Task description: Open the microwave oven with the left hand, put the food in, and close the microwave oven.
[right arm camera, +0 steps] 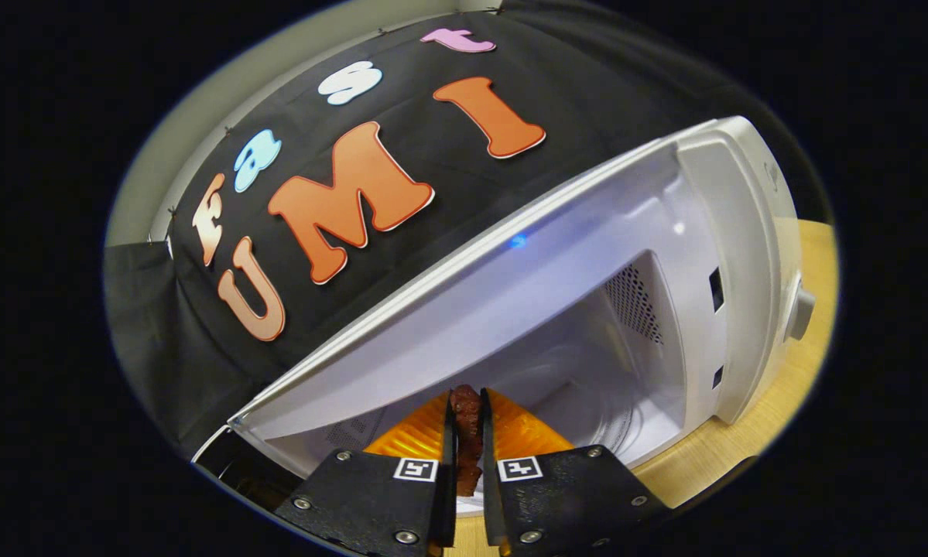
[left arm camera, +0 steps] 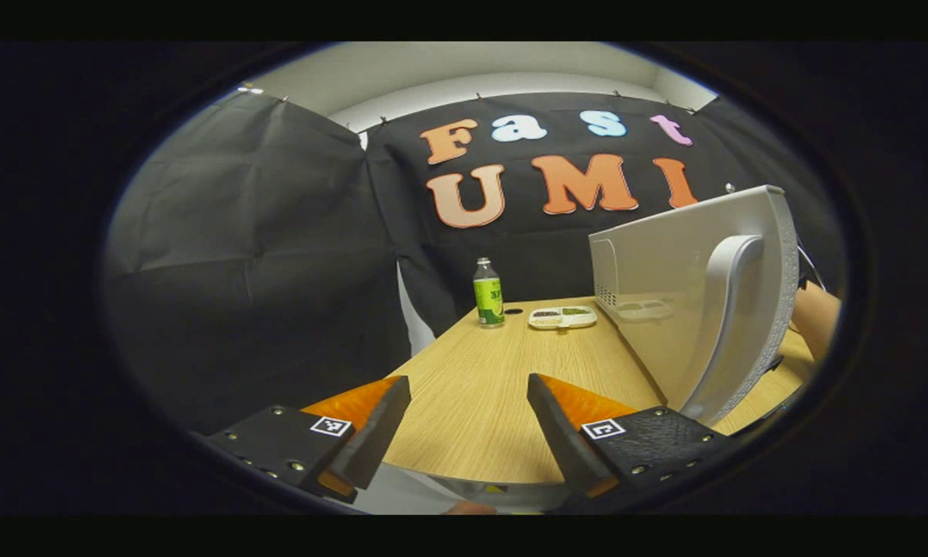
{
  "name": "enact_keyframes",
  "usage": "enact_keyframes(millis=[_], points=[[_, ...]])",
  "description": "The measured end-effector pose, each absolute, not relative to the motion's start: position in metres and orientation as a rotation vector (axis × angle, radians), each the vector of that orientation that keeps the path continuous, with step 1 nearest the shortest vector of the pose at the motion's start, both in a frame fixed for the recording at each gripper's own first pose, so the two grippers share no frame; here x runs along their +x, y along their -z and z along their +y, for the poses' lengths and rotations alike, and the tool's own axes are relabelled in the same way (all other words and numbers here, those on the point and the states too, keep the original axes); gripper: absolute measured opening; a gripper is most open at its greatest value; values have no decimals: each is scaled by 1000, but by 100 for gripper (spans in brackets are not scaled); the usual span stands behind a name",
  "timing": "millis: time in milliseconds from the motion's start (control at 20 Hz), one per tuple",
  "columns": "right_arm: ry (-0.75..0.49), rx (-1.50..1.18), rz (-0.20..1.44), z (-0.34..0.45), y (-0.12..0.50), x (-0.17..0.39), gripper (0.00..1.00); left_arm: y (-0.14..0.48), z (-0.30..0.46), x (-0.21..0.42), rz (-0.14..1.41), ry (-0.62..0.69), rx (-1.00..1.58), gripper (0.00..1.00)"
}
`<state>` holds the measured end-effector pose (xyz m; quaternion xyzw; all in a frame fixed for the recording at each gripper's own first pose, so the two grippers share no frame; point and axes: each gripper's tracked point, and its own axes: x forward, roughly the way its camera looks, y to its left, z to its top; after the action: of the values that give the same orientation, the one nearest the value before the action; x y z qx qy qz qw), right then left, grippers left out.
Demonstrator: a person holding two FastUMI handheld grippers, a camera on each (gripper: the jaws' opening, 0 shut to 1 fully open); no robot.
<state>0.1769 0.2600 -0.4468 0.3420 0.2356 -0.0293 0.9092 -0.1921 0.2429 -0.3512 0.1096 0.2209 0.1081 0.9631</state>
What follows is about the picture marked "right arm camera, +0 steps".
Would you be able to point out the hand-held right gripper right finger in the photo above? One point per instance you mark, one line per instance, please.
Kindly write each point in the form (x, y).
(489, 503)

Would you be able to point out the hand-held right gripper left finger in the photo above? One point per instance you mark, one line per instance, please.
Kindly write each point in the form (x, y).
(449, 480)

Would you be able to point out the reddish brown meat piece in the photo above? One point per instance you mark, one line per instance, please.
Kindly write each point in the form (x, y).
(467, 433)

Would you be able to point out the white microwave oven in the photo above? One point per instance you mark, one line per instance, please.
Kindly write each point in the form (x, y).
(549, 286)

